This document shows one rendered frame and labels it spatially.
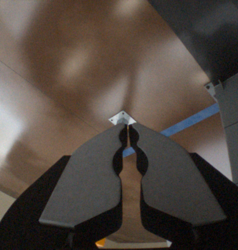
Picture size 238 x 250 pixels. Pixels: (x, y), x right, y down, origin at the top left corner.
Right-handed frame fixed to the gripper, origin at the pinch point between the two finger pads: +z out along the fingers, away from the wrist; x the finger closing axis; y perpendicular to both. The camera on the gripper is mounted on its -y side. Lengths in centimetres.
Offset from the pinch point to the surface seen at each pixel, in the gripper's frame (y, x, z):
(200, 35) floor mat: -2, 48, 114
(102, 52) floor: 10, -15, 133
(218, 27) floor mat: -8, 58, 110
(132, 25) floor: -8, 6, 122
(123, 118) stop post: 71, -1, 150
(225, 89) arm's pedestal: 32, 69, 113
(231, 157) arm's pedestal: 54, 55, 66
